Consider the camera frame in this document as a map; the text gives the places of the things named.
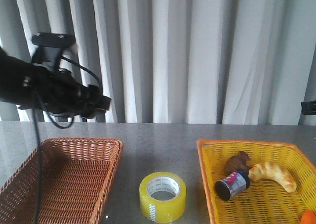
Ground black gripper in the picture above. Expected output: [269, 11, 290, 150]
[32, 68, 111, 119]

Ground yellow clear tape roll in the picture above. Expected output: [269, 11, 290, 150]
[139, 172, 187, 223]

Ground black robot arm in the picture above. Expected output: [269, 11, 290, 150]
[0, 50, 111, 119]

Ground brown woven basket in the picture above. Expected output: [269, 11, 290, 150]
[0, 137, 123, 224]

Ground grey white curtain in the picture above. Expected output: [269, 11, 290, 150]
[0, 0, 316, 125]

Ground brown toy bear figure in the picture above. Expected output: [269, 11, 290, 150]
[224, 151, 251, 176]

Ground small labelled bottle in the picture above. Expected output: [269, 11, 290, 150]
[214, 170, 250, 201]

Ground yellow woven basket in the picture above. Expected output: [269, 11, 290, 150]
[197, 139, 316, 224]

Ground toy croissant bread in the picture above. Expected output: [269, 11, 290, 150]
[248, 161, 297, 193]

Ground orange toy carrot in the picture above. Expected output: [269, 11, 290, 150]
[300, 209, 316, 224]

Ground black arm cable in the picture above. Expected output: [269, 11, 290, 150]
[32, 55, 103, 224]

